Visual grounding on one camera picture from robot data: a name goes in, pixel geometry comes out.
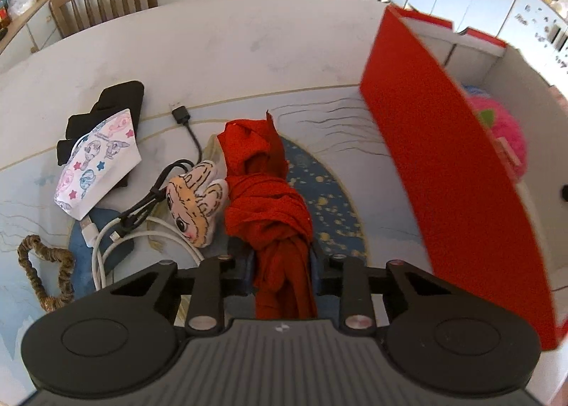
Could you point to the white wooden sideboard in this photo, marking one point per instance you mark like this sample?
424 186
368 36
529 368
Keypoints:
26 33

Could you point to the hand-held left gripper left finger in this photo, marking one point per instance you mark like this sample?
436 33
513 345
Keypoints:
243 273

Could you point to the brown scrunchie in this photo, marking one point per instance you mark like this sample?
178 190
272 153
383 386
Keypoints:
66 275

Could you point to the cartoon plush toy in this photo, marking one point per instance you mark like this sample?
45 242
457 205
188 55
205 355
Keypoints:
191 206

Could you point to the pink plush ball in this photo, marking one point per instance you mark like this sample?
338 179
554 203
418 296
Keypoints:
506 126

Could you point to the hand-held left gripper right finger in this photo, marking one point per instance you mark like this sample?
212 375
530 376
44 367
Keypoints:
317 275

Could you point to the red knotted cloth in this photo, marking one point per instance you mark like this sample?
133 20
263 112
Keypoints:
262 201

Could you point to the blue capped bottle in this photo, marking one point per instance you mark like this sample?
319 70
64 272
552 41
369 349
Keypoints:
3 11

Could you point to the printed face mask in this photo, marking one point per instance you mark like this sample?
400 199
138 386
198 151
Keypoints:
97 166

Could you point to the red cardboard box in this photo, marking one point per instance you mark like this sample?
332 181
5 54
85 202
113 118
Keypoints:
443 166

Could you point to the black cloth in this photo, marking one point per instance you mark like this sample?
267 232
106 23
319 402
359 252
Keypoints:
120 99

